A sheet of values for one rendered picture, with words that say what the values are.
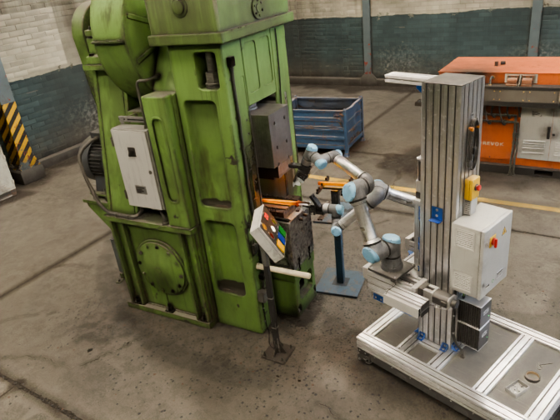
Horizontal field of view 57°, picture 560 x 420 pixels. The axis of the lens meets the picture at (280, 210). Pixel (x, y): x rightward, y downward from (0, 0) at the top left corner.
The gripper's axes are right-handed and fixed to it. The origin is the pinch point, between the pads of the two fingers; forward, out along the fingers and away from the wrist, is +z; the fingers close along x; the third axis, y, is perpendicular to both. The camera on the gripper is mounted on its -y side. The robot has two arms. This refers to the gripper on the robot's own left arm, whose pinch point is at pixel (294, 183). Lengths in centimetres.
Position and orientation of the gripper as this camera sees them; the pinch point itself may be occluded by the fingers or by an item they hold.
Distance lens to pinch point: 378.4
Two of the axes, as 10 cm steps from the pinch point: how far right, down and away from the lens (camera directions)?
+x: 4.7, -4.4, 7.7
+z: -3.0, 7.4, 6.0
